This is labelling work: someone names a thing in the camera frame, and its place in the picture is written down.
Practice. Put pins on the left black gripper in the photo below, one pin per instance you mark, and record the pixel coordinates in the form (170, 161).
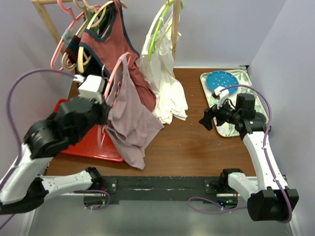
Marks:
(106, 111)

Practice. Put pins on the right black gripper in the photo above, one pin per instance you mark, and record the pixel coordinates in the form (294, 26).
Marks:
(209, 113)

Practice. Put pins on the pink plastic hanger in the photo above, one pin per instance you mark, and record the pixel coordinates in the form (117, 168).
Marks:
(112, 78)

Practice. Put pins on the mauve tank top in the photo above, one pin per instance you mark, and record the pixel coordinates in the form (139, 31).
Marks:
(131, 126)

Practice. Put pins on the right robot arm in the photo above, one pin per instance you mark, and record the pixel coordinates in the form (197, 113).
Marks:
(270, 199)

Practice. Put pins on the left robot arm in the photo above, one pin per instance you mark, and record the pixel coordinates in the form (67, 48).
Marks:
(25, 190)

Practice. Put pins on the cream hanger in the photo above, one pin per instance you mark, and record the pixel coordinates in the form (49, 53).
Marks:
(103, 7)

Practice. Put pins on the beige hanger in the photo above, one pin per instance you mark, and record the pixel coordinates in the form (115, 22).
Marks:
(69, 59)

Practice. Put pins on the navy tank top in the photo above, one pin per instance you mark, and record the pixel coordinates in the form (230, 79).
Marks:
(93, 67)

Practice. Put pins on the white tank top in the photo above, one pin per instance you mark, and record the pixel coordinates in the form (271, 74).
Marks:
(158, 72)

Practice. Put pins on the red tank top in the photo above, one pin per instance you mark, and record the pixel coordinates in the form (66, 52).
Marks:
(107, 50)

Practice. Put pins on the lime green hanger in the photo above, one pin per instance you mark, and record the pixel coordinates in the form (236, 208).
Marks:
(157, 21)

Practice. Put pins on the outer pink hanger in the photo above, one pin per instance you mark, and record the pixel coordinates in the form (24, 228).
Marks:
(67, 35)

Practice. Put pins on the red plastic tray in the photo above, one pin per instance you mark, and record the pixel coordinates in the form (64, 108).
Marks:
(88, 147)

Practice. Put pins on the blue dotted plate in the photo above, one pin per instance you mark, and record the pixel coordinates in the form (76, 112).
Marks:
(220, 79)

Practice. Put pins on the floral serving tray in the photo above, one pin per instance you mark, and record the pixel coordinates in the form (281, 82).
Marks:
(227, 130)

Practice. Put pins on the wooden clothes rack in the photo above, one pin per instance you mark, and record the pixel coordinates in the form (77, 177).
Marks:
(40, 7)

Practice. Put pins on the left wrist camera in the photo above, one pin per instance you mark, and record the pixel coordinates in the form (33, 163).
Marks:
(90, 87)

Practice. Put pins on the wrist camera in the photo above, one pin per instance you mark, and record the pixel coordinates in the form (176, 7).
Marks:
(221, 94)
(90, 87)

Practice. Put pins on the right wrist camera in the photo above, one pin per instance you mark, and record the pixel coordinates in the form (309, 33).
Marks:
(221, 94)

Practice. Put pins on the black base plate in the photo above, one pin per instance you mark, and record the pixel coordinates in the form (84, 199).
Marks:
(167, 189)

